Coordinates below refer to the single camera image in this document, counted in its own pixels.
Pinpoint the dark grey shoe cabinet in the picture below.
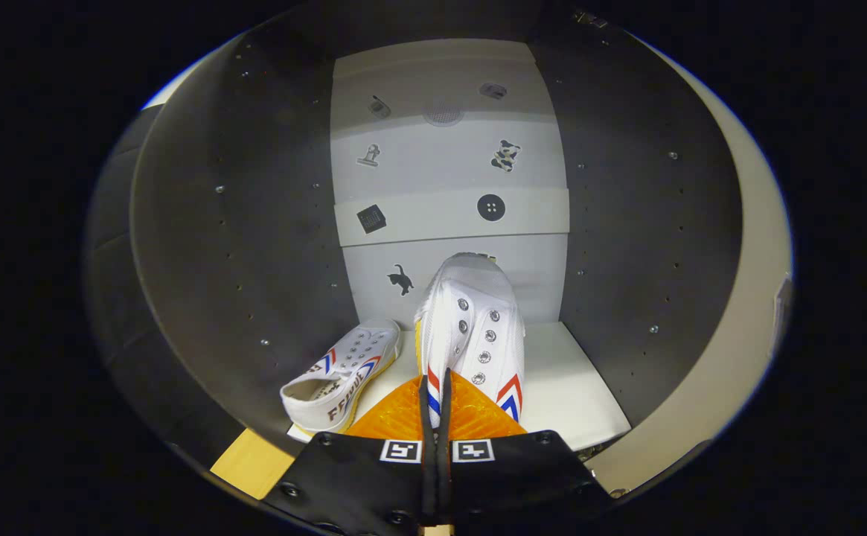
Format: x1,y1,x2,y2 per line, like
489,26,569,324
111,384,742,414
129,7,746,466

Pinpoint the white canvas shoe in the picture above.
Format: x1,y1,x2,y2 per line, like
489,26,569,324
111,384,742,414
413,253,527,429
279,319,402,436

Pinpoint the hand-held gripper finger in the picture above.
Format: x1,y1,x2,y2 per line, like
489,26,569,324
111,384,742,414
439,368,612,536
266,376,438,536

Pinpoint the black backdrop cloth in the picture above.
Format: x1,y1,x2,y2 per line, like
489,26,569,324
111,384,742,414
83,104,159,418

